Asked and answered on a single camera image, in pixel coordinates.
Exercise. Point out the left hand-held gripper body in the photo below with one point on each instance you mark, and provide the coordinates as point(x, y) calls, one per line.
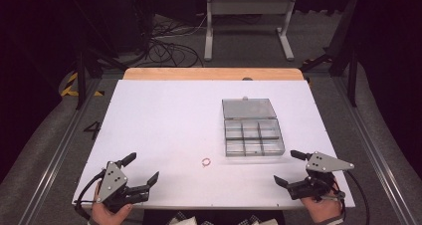
point(112, 181)

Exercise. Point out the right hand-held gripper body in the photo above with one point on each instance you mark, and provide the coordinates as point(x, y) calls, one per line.
point(320, 176)

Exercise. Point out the clear plastic compartment box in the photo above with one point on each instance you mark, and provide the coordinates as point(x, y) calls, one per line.
point(252, 132)

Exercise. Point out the person's right hand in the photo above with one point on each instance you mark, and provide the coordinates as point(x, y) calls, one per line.
point(321, 210)

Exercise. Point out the person's left hand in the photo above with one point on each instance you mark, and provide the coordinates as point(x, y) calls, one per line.
point(106, 215)

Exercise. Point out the person's checkered clothing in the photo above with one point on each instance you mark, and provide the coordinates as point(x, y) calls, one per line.
point(185, 220)

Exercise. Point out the black tripod stand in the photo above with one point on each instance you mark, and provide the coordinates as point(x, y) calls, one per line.
point(352, 75)
point(80, 75)

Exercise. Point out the wooden table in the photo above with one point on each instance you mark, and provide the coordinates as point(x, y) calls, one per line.
point(212, 74)

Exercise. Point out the dark equipment cabinet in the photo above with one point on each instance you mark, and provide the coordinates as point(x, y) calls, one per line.
point(131, 22)

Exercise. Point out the white metal stand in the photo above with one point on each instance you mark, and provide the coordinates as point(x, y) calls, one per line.
point(249, 6)

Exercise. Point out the aluminium rail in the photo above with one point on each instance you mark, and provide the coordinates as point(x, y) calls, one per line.
point(371, 142)
point(56, 155)

